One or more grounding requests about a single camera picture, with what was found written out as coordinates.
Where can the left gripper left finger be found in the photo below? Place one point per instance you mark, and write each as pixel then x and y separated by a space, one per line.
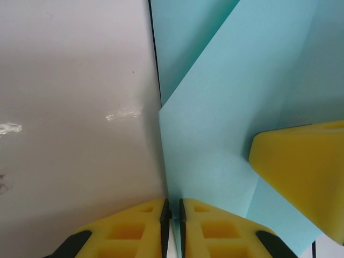
pixel 129 236

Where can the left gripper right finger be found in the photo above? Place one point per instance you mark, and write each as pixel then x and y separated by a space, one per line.
pixel 220 236

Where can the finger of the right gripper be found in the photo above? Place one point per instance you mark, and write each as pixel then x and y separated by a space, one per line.
pixel 301 174

